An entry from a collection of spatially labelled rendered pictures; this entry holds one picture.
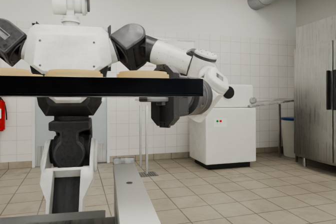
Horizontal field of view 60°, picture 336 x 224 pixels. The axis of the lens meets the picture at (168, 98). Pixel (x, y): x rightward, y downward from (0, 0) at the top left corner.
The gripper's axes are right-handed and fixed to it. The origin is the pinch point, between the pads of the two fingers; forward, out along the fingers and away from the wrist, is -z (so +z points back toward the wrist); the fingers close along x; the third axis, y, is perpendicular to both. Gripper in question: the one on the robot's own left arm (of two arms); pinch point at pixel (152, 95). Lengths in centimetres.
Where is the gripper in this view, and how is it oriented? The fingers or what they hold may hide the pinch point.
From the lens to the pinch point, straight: 55.1
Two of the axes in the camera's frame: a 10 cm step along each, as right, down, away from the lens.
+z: 5.5, 0.0, 8.4
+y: 8.4, 0.0, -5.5
